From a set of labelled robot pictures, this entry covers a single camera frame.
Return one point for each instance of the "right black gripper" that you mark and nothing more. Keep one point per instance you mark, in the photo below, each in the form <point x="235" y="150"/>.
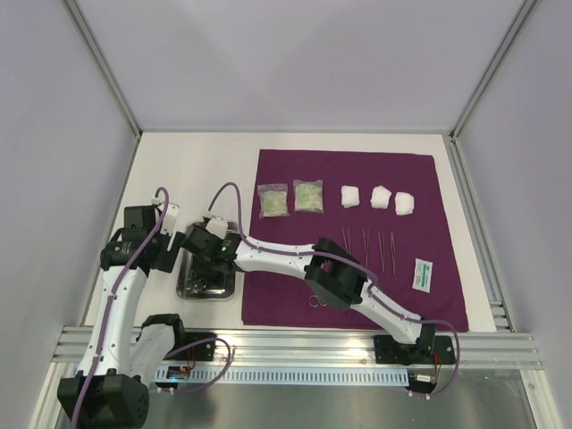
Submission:
<point x="206" y="266"/>

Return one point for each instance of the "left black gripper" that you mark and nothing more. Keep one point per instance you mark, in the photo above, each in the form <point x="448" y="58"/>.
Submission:
<point x="166" y="257"/>

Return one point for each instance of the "plain steel surgical scissors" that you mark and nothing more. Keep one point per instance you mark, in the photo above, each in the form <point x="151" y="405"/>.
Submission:
<point x="314" y="302"/>

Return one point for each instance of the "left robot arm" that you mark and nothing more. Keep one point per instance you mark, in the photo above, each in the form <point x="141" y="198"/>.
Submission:
<point x="110" y="388"/>

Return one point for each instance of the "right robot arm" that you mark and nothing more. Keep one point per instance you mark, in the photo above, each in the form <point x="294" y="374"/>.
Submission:
<point x="335" y="276"/>

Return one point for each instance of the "purple surgical drape cloth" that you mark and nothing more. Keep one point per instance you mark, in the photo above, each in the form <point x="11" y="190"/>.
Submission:
<point x="385" y="209"/>

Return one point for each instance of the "stainless steel instrument tray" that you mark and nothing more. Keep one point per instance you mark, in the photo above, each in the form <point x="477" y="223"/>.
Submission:
<point x="222" y="286"/>

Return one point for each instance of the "left green gauze packet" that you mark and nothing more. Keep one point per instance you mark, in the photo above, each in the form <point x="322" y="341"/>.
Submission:
<point x="273" y="200"/>

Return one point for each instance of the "green gauze packet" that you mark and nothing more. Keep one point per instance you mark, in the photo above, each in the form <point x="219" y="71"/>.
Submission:
<point x="273" y="200"/>
<point x="308" y="196"/>

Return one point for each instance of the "right green gauze packet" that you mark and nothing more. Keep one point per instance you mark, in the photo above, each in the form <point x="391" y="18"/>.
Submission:
<point x="308" y="196"/>

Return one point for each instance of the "left white gauze pad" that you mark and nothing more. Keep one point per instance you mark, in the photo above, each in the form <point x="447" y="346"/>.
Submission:
<point x="349" y="196"/>

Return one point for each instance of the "white gauze pad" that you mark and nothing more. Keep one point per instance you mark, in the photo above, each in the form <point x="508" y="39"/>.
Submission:
<point x="349" y="196"/>
<point x="380" y="197"/>
<point x="404" y="203"/>

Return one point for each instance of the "middle white gauze pad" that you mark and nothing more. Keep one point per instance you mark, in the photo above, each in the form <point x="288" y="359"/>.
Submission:
<point x="380" y="197"/>

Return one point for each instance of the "right white gauze pad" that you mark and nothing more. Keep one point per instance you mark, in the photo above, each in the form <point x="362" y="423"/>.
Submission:
<point x="404" y="203"/>

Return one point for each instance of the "white green alcohol wipe packet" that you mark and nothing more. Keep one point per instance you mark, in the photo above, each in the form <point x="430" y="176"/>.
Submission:
<point x="422" y="277"/>

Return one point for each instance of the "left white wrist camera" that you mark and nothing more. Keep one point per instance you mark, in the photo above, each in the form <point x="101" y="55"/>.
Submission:
<point x="168" y="214"/>

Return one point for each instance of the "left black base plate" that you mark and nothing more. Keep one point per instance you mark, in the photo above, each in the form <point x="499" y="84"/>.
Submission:
<point x="203" y="352"/>

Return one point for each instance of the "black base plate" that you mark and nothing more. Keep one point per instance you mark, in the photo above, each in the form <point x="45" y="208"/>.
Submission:
<point x="203" y="352"/>
<point x="438" y="349"/>

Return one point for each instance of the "aluminium mounting rail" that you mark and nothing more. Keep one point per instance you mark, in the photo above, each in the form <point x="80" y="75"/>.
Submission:
<point x="489" y="350"/>

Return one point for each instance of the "white slotted cable duct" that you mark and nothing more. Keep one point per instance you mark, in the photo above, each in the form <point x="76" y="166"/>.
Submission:
<point x="353" y="376"/>

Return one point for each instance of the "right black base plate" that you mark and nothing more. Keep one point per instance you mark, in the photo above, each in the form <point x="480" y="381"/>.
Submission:
<point x="438" y="349"/>

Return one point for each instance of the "left aluminium frame post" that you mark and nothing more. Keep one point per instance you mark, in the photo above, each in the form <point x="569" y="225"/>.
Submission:
<point x="89" y="39"/>

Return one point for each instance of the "aluminium frame post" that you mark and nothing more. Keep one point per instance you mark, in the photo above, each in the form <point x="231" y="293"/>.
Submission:
<point x="499" y="56"/>
<point x="89" y="39"/>

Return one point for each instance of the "right aluminium frame post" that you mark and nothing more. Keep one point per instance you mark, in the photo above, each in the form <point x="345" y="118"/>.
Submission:
<point x="499" y="56"/>

